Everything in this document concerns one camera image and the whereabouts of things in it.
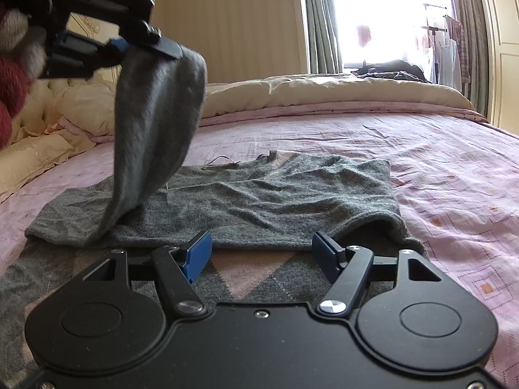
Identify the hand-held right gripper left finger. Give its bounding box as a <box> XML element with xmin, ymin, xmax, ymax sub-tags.
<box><xmin>83</xmin><ymin>230</ymin><xmax>213</xmax><ymax>319</ymax></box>

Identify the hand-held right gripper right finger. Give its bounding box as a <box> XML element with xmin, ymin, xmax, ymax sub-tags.
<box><xmin>311</xmin><ymin>231</ymin><xmax>442</xmax><ymax>317</ymax></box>

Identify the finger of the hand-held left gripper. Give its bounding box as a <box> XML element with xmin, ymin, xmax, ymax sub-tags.
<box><xmin>40</xmin><ymin>29</ymin><xmax>128</xmax><ymax>80</ymax></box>
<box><xmin>118</xmin><ymin>18</ymin><xmax>184</xmax><ymax>61</ymax></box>

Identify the grey knit sweater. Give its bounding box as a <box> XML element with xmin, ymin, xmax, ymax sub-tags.
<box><xmin>0</xmin><ymin>44</ymin><xmax>428</xmax><ymax>389</ymax></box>

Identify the dark clothes pile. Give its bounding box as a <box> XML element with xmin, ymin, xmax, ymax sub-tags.
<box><xmin>352</xmin><ymin>60</ymin><xmax>427</xmax><ymax>84</ymax></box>

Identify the clothes drying rack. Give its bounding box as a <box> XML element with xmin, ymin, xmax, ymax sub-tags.
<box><xmin>419</xmin><ymin>3</ymin><xmax>471</xmax><ymax>90</ymax></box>

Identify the cream tufted headboard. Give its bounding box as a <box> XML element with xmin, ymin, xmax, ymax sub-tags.
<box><xmin>11</xmin><ymin>10</ymin><xmax>122</xmax><ymax>140</ymax></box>

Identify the cream ruffled pillow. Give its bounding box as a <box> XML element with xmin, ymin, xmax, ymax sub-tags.
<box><xmin>0</xmin><ymin>127</ymin><xmax>98</xmax><ymax>201</ymax></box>

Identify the pink patterned bed sheet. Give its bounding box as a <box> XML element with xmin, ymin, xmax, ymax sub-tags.
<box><xmin>0</xmin><ymin>103</ymin><xmax>519</xmax><ymax>389</ymax></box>

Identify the cream duvet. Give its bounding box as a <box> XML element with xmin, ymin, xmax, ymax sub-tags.
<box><xmin>59</xmin><ymin>72</ymin><xmax>477</xmax><ymax>135</ymax></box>

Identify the grey-green curtain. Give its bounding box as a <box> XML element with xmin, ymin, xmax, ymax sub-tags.
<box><xmin>302</xmin><ymin>0</ymin><xmax>343</xmax><ymax>74</ymax></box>
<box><xmin>448</xmin><ymin>0</ymin><xmax>493</xmax><ymax>118</ymax></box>

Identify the white hanging garment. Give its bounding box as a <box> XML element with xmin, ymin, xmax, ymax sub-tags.
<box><xmin>437</xmin><ymin>38</ymin><xmax>463</xmax><ymax>90</ymax></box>

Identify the bright window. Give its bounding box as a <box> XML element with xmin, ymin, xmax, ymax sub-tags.
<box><xmin>324</xmin><ymin>0</ymin><xmax>457</xmax><ymax>69</ymax></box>

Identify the plaid hanging shirt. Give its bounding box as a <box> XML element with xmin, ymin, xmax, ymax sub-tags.
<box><xmin>449</xmin><ymin>16</ymin><xmax>472</xmax><ymax>87</ymax></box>

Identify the cream wardrobe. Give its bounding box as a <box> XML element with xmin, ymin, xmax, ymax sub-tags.
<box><xmin>478</xmin><ymin>0</ymin><xmax>519</xmax><ymax>135</ymax></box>

